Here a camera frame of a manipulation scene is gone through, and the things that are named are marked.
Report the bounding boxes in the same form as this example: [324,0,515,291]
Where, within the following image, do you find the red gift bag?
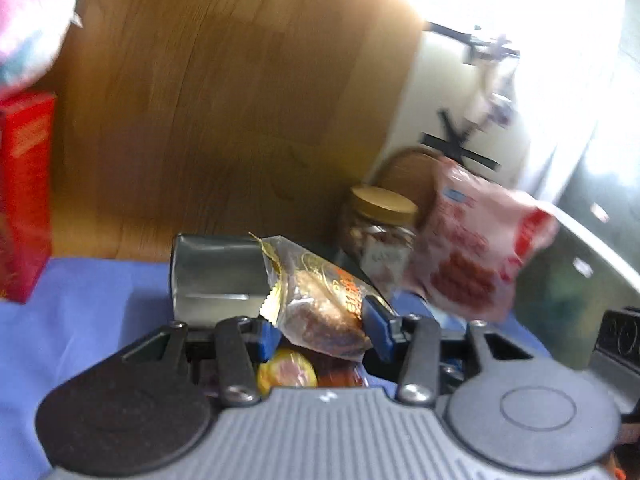
[0,91,57,304]

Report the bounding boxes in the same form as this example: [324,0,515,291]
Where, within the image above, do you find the pink and blue plush toy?
[0,0,97,102]

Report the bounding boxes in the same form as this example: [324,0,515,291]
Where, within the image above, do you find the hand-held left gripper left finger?
[122,316,281,408]

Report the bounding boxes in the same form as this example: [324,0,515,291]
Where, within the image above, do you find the nut jar with gold lid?
[340,186,421,296]

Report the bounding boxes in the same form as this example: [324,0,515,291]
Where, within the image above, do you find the round wooden board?
[372,146,447,211]

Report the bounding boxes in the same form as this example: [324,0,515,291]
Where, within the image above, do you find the black tape cross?
[420,20,522,173]

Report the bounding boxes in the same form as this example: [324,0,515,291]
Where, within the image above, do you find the clear brown cake packet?
[249,232,396,363]

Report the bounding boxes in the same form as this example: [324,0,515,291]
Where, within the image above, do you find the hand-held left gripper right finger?
[362,295,533,408]

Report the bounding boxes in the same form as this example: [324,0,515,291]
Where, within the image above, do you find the pile of snacks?
[257,347,368,391]

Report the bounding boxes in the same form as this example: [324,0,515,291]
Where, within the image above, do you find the pink snack bag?
[400,156,561,322]

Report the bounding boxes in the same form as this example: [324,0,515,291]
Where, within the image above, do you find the blue printed cloth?
[0,255,556,480]

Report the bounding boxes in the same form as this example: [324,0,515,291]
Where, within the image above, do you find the black tin box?
[169,234,471,396]

